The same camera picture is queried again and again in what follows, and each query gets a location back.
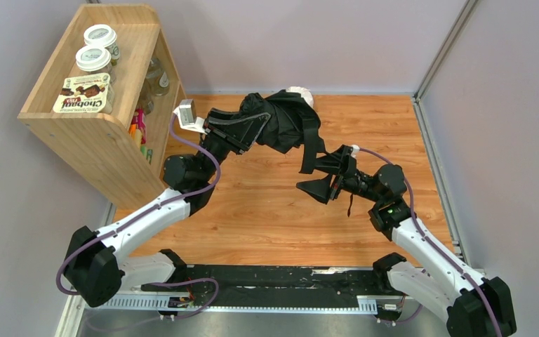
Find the wooden shelf unit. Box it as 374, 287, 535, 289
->
18, 4, 186, 209

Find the white paper towel roll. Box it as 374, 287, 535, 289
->
286, 86, 314, 108

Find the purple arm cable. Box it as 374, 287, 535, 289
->
55, 116, 222, 297
357, 147, 504, 337

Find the white lidded cup far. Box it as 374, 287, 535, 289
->
84, 24, 121, 66

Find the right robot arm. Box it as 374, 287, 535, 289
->
296, 145, 517, 336

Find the white lidded cup near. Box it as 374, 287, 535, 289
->
75, 45, 117, 84

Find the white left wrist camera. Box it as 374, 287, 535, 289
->
173, 99, 206, 134

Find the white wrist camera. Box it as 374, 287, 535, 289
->
350, 145, 360, 157
173, 99, 206, 134

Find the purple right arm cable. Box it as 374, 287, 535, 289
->
357, 147, 504, 337

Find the corner aluminium post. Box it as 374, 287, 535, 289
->
413, 0, 480, 102

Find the white lidded cup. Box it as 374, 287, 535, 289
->
75, 45, 117, 84
84, 24, 121, 66

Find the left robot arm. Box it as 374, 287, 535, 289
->
55, 108, 271, 308

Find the Chobani yogurt flip pack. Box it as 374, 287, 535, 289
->
52, 73, 114, 114

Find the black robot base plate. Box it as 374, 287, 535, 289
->
169, 264, 408, 309

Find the aluminium frame rail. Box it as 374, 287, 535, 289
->
53, 263, 507, 337

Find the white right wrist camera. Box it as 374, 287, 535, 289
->
350, 145, 360, 157

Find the black folding umbrella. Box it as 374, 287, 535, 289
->
239, 91, 357, 218

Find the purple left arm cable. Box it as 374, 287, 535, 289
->
55, 116, 222, 297

